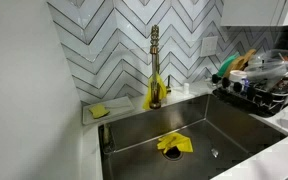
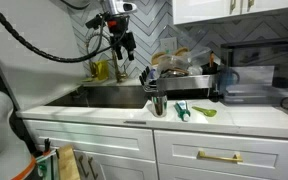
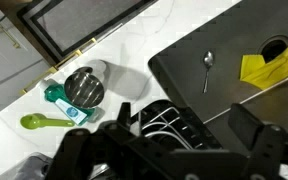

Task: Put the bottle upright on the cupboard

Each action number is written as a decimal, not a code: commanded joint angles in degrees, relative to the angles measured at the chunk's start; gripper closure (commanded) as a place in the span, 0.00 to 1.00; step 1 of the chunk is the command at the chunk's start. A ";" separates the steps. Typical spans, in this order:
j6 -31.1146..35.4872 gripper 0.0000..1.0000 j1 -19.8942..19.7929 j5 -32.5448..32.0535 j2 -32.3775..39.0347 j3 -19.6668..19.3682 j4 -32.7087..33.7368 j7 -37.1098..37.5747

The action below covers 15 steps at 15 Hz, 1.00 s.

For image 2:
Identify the white drawer front left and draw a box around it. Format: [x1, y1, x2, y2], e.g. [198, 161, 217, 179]
[24, 120, 155, 160]

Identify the dish drying rack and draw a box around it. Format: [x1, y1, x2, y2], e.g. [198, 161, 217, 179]
[139, 67, 219, 99]

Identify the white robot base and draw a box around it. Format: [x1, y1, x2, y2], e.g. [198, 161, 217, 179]
[0, 91, 38, 180]

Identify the gold kitchen faucet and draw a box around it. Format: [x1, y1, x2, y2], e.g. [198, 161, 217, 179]
[85, 32, 129, 84]

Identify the black corrugated cable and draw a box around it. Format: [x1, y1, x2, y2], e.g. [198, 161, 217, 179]
[0, 0, 130, 64]

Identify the blue glass pitcher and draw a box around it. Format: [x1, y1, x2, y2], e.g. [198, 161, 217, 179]
[218, 68, 240, 96]

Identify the gold drawer handle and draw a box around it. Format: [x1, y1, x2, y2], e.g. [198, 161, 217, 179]
[197, 150, 244, 164]

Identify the yellow glove on faucet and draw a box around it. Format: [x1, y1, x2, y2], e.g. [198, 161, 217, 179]
[90, 60, 109, 80]

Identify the white drawer front right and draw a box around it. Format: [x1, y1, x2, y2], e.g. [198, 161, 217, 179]
[154, 130, 288, 180]

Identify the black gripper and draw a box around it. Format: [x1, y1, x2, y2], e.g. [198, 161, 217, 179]
[85, 12, 136, 61]

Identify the black toaster oven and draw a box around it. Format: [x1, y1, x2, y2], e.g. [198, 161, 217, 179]
[220, 38, 288, 105]

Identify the stainless steel sink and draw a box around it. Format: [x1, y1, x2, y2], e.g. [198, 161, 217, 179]
[48, 86, 148, 109]

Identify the teal dish soap bottle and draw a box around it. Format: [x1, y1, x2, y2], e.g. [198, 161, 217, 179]
[174, 100, 191, 122]

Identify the white wall outlet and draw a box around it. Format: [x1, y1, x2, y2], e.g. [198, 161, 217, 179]
[160, 37, 177, 53]

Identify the white upper cabinet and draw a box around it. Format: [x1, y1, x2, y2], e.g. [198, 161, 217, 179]
[172, 0, 288, 25]

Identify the wooden cutting board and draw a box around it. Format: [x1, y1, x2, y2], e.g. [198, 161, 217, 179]
[58, 145, 80, 180]

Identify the stainless steel cup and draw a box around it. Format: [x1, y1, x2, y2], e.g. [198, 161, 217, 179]
[151, 91, 167, 117]

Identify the white drawer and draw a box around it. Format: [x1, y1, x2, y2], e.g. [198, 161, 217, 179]
[154, 130, 288, 180]
[24, 120, 155, 160]

